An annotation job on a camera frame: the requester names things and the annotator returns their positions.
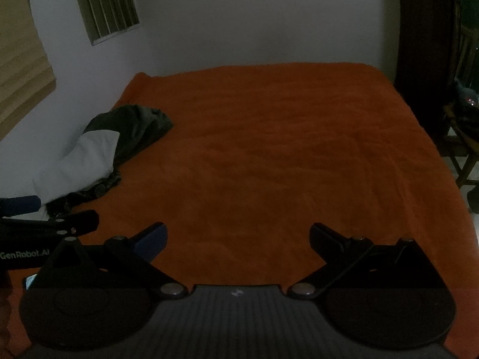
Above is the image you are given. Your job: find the white long-sleeve shirt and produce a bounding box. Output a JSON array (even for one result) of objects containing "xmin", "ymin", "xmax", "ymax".
[{"xmin": 32, "ymin": 129, "xmax": 121, "ymax": 204}]

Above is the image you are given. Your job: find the beige wooden slatted board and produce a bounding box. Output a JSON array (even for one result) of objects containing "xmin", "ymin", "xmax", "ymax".
[{"xmin": 0, "ymin": 0, "xmax": 57, "ymax": 141}]

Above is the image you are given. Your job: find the dark bag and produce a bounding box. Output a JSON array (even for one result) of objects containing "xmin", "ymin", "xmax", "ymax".
[{"xmin": 451, "ymin": 78, "xmax": 479, "ymax": 139}]

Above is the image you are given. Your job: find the dark green garment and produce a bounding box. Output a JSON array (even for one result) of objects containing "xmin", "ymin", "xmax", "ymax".
[{"xmin": 82, "ymin": 105, "xmax": 175, "ymax": 169}]

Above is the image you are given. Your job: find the wooden chair with items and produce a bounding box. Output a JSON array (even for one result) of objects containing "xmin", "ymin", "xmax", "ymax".
[{"xmin": 442, "ymin": 105, "xmax": 479, "ymax": 191}]

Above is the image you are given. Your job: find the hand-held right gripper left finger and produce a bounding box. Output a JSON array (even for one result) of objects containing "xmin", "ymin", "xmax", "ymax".
[{"xmin": 24, "ymin": 222, "xmax": 188, "ymax": 300}]

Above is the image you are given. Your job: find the dark wooden door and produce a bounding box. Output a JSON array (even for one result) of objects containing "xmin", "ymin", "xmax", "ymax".
[{"xmin": 397, "ymin": 0, "xmax": 461, "ymax": 139}]

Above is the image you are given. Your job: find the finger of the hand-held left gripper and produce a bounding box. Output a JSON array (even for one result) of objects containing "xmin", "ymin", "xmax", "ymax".
[
  {"xmin": 0, "ymin": 194, "xmax": 41, "ymax": 218},
  {"xmin": 47, "ymin": 209, "xmax": 100, "ymax": 238}
]

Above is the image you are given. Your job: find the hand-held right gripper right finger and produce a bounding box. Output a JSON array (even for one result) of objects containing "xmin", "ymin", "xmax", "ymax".
[{"xmin": 286, "ymin": 222, "xmax": 449, "ymax": 300}]

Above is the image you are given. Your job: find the dark patterned cloth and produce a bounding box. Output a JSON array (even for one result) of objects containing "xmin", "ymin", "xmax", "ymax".
[{"xmin": 45, "ymin": 170, "xmax": 121, "ymax": 217}]

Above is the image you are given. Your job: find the orange blanket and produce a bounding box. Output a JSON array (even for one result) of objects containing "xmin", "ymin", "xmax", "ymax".
[{"xmin": 5, "ymin": 62, "xmax": 474, "ymax": 359}]

